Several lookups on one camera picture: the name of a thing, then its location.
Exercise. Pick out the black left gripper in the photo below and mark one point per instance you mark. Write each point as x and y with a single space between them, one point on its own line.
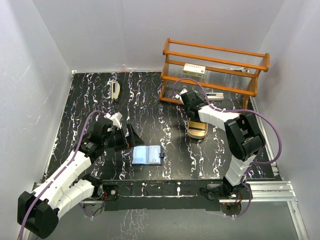
132 139

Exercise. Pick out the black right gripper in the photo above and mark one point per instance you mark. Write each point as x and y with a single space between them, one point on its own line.
200 101

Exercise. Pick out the blue card holder wallet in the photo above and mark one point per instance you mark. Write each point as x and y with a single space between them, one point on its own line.
149 155

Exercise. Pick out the stack of silver cards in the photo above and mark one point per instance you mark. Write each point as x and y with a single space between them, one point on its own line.
198 128

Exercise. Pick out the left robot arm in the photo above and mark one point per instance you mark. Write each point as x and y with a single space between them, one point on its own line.
39 211

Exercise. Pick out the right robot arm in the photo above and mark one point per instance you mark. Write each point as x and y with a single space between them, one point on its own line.
243 134

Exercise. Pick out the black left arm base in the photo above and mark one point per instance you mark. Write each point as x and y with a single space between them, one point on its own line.
97 203

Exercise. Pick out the beige oval card tray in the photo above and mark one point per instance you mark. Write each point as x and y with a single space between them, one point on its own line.
195 134

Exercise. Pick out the white small stapler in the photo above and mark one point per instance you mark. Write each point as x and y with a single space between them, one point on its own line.
215 96

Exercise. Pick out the white red small box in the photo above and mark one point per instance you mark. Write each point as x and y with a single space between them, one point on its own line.
193 70

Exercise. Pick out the orange wooden shelf rack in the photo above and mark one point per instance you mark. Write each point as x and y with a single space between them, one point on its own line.
227 70

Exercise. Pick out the white and black stapler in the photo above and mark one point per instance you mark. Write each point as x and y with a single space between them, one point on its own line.
115 90

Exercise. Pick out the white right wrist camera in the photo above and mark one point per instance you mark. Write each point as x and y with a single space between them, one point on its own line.
178 96

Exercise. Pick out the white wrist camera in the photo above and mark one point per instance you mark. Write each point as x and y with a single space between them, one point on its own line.
178 96
115 118

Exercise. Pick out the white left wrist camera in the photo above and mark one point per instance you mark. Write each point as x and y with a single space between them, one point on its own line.
115 118

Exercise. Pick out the aluminium front rail frame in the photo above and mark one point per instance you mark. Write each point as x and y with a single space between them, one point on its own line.
175 194

